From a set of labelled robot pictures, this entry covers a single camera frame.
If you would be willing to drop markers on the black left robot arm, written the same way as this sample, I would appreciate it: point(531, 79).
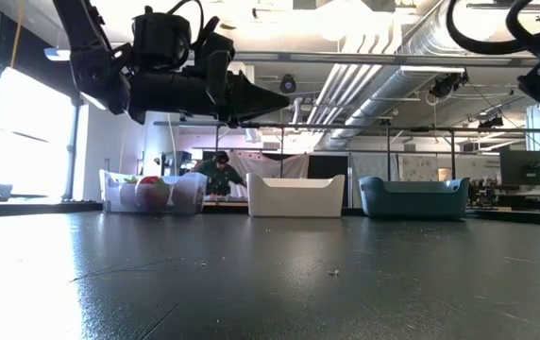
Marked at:
point(90, 61)

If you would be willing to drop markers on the white hanging cloth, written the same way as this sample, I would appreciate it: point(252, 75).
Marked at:
point(270, 167)

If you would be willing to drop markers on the person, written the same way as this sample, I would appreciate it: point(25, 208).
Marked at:
point(218, 175)

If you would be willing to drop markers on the black device on stand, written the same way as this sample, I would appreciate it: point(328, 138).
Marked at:
point(175, 163)

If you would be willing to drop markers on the black ceiling light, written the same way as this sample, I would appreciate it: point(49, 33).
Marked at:
point(489, 122)

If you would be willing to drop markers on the black background computer monitor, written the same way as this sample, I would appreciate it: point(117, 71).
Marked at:
point(527, 167)

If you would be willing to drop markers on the white ceiling pipes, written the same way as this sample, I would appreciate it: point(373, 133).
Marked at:
point(341, 90)

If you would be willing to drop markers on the white plastic basket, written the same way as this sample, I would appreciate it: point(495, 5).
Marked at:
point(298, 198)

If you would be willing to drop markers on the black partition panel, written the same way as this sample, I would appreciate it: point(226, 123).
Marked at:
point(326, 165)

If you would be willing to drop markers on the black ceiling spotlight cluster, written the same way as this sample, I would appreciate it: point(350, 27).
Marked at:
point(447, 85)

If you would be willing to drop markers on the dark cluttered background desk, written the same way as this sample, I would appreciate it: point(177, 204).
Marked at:
point(525, 196)

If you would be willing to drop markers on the clear plastic basket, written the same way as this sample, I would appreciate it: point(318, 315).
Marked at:
point(109, 200)

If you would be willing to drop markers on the white patterned cloth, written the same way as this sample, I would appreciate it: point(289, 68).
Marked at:
point(416, 167)

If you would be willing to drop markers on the black table mat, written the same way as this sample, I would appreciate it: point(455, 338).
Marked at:
point(270, 293)

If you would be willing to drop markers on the dark teal plastic basket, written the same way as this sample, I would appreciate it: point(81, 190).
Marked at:
point(411, 200)

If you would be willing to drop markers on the black round ceiling camera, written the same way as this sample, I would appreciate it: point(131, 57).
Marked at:
point(288, 84)

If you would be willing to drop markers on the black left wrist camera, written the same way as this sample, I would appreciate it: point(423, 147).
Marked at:
point(215, 47)

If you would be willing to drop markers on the black metal pipe frame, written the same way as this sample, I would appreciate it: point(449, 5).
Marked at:
point(345, 126)

